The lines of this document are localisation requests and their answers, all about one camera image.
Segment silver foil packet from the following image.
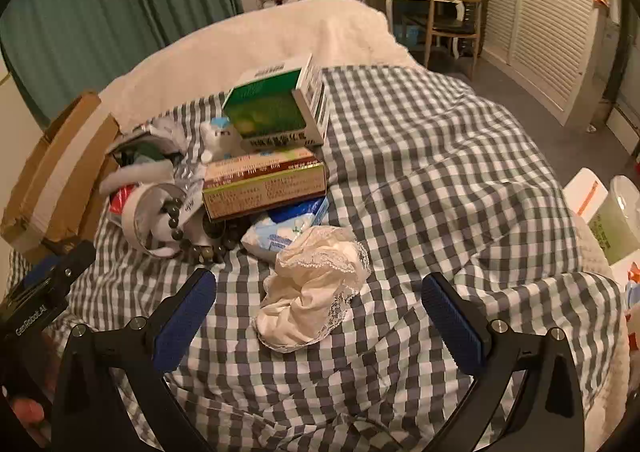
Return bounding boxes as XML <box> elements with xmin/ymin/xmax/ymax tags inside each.
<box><xmin>107</xmin><ymin>119</ymin><xmax>206</xmax><ymax>193</ymax></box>

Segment green white carton box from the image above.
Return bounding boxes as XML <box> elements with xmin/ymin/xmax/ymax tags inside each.
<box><xmin>221</xmin><ymin>53</ymin><xmax>331</xmax><ymax>153</ymax></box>

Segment wooden chair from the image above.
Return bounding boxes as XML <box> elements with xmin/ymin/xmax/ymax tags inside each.
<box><xmin>402</xmin><ymin>0</ymin><xmax>486</xmax><ymax>80</ymax></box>

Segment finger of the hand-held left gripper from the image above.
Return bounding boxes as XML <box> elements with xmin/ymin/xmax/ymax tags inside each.
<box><xmin>29</xmin><ymin>240</ymin><xmax>97</xmax><ymax>301</ymax></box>

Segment brown cardboard box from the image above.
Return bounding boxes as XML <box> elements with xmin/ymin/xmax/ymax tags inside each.
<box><xmin>0</xmin><ymin>90</ymin><xmax>121</xmax><ymax>253</ymax></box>

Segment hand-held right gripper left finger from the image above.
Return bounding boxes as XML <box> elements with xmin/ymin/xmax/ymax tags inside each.
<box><xmin>50</xmin><ymin>268</ymin><xmax>218</xmax><ymax>452</ymax></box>

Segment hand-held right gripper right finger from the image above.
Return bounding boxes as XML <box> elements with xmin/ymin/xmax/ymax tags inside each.
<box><xmin>421</xmin><ymin>273</ymin><xmax>586</xmax><ymax>452</ymax></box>

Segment red brown box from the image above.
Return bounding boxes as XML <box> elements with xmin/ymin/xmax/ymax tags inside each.
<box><xmin>201</xmin><ymin>146</ymin><xmax>328</xmax><ymax>223</ymax></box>

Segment white fluffy blanket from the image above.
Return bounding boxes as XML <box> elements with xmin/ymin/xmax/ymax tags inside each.
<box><xmin>97</xmin><ymin>0</ymin><xmax>633</xmax><ymax>413</ymax></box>

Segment dark bead bracelet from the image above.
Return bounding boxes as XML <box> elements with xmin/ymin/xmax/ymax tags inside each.
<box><xmin>160</xmin><ymin>197</ymin><xmax>246</xmax><ymax>265</ymax></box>

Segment red packet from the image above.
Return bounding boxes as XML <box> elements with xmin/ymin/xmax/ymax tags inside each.
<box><xmin>107</xmin><ymin>184</ymin><xmax>138</xmax><ymax>217</ymax></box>

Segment small white bottle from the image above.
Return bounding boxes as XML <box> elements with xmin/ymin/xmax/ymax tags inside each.
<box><xmin>200</xmin><ymin>117</ymin><xmax>236</xmax><ymax>165</ymax></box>

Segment blue white tissue packet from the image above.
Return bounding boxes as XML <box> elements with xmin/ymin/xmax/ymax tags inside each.
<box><xmin>241</xmin><ymin>196</ymin><xmax>331</xmax><ymax>263</ymax></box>

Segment white louvered wardrobe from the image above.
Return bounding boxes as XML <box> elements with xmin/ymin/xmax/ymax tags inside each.
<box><xmin>472</xmin><ymin>0</ymin><xmax>623</xmax><ymax>127</ymax></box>

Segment plastic cup with green drink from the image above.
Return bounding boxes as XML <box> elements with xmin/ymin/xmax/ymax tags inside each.
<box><xmin>587</xmin><ymin>175</ymin><xmax>640</xmax><ymax>265</ymax></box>

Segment checkered blanket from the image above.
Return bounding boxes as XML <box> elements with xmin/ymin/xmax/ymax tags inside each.
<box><xmin>10</xmin><ymin>64</ymin><xmax>626</xmax><ymax>452</ymax></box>

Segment person's left hand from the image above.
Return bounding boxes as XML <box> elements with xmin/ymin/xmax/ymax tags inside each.
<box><xmin>7</xmin><ymin>379</ymin><xmax>56</xmax><ymax>433</ymax></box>

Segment white tape roll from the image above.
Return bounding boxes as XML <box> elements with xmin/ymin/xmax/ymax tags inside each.
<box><xmin>120</xmin><ymin>182</ymin><xmax>196</xmax><ymax>260</ymax></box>

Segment white bag with orange print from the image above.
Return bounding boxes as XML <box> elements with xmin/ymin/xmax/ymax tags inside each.
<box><xmin>562</xmin><ymin>167</ymin><xmax>608</xmax><ymax>225</ymax></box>

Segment white lace cloth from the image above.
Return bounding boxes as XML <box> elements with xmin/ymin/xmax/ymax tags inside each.
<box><xmin>252</xmin><ymin>226</ymin><xmax>371</xmax><ymax>353</ymax></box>

